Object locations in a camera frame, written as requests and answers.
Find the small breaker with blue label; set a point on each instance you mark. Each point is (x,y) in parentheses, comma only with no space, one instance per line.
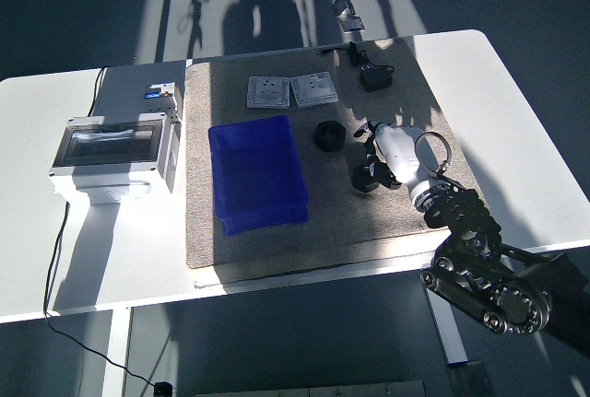
(161,89)

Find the white socket panel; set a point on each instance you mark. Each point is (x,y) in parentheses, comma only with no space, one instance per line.
(315,89)
(268,93)

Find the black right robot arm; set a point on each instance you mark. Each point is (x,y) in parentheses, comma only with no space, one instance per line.
(465,215)

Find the white enclosure with clear lid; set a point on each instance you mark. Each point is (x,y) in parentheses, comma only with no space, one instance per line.
(110,169)

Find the grey-brown mat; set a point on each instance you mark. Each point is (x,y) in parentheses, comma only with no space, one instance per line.
(276,254)

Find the shiny metal floor fixture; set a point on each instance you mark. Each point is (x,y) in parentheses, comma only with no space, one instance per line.
(350,24)

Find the grey table foot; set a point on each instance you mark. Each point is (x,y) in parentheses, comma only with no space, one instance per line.
(468,381)

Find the black power adapter plug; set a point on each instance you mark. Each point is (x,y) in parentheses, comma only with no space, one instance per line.
(375,79)

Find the black hexagonal nut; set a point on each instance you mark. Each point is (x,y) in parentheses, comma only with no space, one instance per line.
(364,179)
(328,136)

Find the white table leg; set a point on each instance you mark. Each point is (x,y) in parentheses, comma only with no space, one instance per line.
(451,337)
(115,351)

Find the black floor plug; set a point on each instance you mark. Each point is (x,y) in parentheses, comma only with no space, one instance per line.
(162,389)

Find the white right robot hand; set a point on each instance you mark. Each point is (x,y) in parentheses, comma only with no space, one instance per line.
(398,153)

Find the blue plastic box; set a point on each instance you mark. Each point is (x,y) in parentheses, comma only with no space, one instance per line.
(267,218)

